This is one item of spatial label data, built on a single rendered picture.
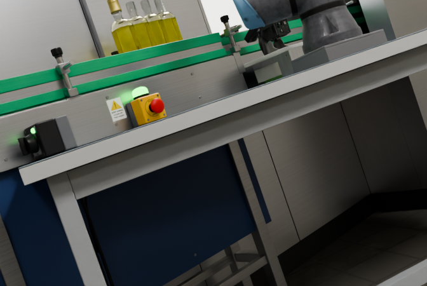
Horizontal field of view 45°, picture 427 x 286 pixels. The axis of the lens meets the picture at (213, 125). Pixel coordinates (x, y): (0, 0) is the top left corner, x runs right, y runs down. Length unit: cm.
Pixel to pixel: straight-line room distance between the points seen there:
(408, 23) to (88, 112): 156
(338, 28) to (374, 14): 109
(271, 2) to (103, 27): 68
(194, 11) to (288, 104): 91
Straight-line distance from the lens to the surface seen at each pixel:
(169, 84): 152
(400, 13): 243
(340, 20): 131
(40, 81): 137
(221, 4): 214
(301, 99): 122
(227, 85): 165
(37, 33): 173
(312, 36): 130
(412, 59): 142
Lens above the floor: 74
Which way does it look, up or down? 2 degrees down
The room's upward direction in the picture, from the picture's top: 19 degrees counter-clockwise
